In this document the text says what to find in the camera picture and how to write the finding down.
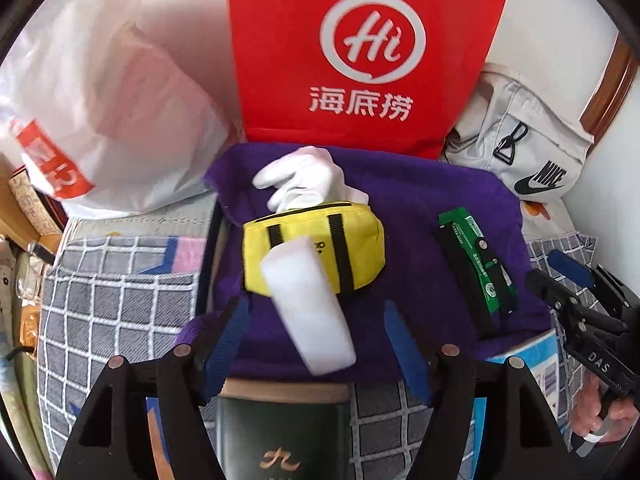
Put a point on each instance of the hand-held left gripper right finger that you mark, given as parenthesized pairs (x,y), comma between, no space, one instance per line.
(407,350)

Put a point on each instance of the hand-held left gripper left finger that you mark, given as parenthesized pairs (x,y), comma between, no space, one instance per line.
(227,350)

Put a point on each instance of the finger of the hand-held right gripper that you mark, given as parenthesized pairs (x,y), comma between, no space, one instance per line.
(570,270)
(615,290)

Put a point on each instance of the black belt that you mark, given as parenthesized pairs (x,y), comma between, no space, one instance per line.
(465,285)

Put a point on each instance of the purple towel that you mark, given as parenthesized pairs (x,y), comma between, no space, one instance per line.
(410,230)

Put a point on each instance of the yellow zip bag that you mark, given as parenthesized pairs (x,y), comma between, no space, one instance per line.
(320,230)

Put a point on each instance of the white glove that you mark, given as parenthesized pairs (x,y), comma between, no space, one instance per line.
(300,172)

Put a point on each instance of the person's right hand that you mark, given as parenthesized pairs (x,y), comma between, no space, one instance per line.
(590,405)

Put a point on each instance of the blue tissue pack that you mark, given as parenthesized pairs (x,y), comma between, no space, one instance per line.
(535,365)

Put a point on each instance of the dark green tin box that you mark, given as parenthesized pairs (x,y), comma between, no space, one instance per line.
(280,430)

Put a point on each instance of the grey checked blanket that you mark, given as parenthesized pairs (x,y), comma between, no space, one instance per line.
(110,300)

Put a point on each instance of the grey sports bag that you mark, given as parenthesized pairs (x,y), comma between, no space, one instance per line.
(510,125)

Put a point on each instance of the framed printed sign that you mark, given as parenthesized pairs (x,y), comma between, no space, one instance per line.
(32,200)

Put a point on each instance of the white plastic shopping bag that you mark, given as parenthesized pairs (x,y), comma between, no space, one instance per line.
(125,110)

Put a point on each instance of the red paper bag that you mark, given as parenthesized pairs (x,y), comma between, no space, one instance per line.
(360,45)

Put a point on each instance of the brown wooden frame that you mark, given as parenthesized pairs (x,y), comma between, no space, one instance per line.
(612,85)

